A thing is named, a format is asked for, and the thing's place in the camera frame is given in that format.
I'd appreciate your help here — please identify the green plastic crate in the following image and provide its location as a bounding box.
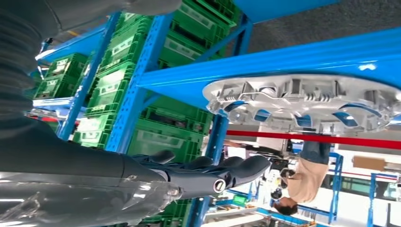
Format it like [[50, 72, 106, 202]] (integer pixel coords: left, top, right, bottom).
[[100, 18, 231, 73], [46, 53, 89, 79], [73, 113, 204, 164], [84, 81, 214, 135], [34, 75, 79, 100], [94, 62, 139, 92], [147, 200, 195, 227], [113, 0, 240, 35]]

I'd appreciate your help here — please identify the brown cardboard box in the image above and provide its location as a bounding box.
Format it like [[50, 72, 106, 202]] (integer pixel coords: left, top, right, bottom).
[[352, 156, 386, 172]]

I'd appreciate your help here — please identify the blue metal shelf rack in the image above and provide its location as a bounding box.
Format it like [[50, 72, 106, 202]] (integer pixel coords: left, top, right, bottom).
[[106, 0, 401, 227]]

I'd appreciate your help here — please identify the person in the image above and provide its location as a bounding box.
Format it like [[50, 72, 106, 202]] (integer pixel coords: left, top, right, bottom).
[[270, 141, 331, 216]]

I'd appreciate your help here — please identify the long red barrier belt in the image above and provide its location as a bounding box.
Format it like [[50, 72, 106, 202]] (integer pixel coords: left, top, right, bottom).
[[225, 130, 401, 150]]

